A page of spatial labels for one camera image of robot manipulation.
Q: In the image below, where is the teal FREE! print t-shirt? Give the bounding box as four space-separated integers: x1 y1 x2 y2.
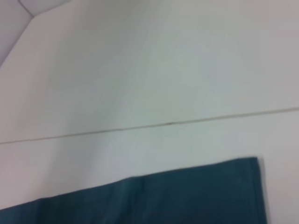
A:
0 156 268 224

